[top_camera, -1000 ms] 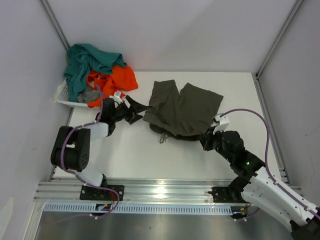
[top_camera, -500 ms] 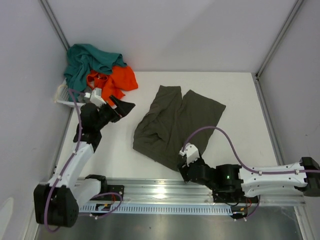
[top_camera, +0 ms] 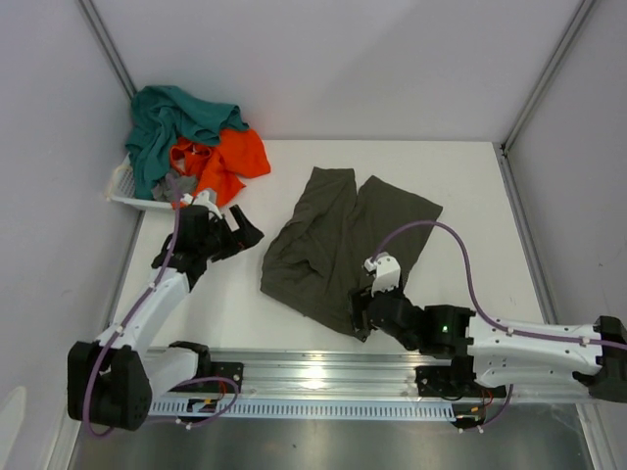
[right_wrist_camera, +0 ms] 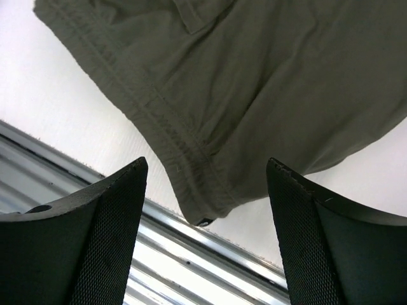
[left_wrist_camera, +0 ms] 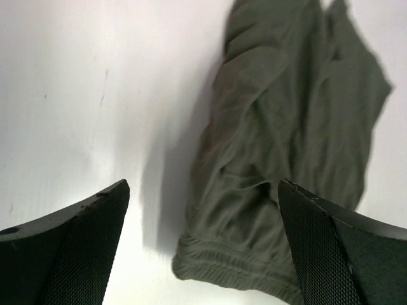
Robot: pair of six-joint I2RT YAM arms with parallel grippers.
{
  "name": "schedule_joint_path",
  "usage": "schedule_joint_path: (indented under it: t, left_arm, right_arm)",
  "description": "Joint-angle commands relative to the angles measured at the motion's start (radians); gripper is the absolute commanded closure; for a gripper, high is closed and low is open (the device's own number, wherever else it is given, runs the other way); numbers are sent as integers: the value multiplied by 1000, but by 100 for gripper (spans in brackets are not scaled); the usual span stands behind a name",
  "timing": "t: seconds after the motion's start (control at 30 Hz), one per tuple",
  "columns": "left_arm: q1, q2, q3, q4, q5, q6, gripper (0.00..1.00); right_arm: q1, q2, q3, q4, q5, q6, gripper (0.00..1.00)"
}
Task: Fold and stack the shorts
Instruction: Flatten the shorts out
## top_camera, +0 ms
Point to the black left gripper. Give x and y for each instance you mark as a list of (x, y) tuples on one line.
[(245, 237)]

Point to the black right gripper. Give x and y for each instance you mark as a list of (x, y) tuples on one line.
[(358, 299)]

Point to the olive green shorts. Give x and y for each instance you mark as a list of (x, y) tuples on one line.
[(316, 260)]

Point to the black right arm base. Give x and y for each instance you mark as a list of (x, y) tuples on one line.
[(449, 383)]

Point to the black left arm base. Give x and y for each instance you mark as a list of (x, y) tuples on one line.
[(228, 376)]

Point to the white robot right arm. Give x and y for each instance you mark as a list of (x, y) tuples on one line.
[(477, 358)]

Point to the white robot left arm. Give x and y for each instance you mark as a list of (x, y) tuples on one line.
[(110, 381)]

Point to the orange shorts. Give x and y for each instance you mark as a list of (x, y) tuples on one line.
[(220, 167)]

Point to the grey shorts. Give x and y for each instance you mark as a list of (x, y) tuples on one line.
[(171, 187)]

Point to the teal shorts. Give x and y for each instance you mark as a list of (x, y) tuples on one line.
[(161, 114)]

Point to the white plastic laundry basket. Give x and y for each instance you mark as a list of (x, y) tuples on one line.
[(121, 189)]

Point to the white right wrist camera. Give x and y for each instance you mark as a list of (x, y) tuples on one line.
[(385, 271)]

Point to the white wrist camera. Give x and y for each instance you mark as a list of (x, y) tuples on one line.
[(206, 198), (385, 271)]

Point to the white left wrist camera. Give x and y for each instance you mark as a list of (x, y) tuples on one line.
[(206, 198)]

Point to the aluminium mounting rail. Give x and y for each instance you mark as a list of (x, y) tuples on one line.
[(318, 375)]

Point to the white slotted cable duct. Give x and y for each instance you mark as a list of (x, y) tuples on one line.
[(405, 409)]

